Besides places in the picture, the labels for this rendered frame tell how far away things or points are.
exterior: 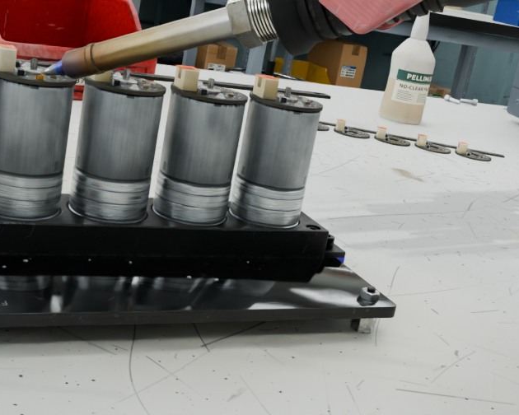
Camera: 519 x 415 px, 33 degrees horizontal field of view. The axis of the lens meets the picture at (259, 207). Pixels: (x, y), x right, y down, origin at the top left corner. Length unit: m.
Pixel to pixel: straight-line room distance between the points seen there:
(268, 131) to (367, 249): 0.09
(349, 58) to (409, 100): 4.26
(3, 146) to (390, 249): 0.18
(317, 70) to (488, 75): 1.44
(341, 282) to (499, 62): 5.80
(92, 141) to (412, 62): 0.44
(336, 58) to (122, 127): 4.69
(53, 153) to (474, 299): 0.16
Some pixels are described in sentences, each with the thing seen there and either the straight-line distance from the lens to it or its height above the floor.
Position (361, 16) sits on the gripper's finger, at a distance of 0.21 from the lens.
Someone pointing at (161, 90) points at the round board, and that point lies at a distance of 0.27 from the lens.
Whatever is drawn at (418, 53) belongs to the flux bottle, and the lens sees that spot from 0.68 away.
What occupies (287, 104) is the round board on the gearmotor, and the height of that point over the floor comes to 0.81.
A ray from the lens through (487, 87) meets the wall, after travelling 6.06.
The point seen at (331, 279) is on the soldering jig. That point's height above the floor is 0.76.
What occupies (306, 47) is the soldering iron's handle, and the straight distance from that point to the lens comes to 0.22.
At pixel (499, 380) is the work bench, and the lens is 0.28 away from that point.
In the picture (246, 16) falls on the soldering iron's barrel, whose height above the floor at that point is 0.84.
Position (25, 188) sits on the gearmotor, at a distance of 0.26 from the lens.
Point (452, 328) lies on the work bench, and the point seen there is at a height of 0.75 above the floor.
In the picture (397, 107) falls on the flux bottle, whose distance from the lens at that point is 0.68.
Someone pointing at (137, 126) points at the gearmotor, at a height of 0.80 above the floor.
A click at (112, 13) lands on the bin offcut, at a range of 0.63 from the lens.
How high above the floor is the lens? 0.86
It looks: 16 degrees down
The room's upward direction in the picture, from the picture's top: 11 degrees clockwise
